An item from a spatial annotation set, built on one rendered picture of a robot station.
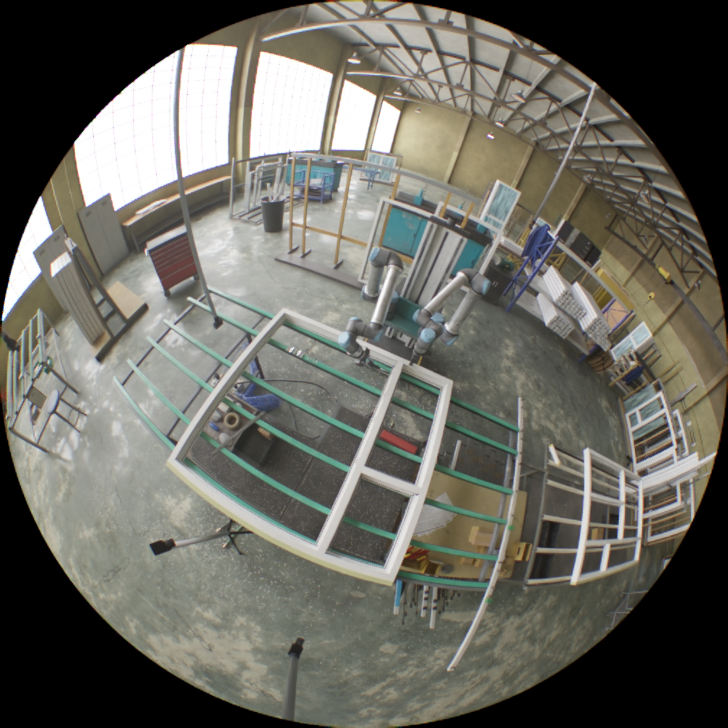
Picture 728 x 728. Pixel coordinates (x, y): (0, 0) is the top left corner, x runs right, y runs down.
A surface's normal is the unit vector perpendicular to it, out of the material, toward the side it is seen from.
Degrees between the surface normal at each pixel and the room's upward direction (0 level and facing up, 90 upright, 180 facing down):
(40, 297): 90
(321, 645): 0
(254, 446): 0
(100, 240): 90
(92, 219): 90
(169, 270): 90
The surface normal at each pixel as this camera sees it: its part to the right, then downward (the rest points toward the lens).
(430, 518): 0.18, -0.55
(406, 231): -0.38, 0.72
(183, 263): 0.70, 0.65
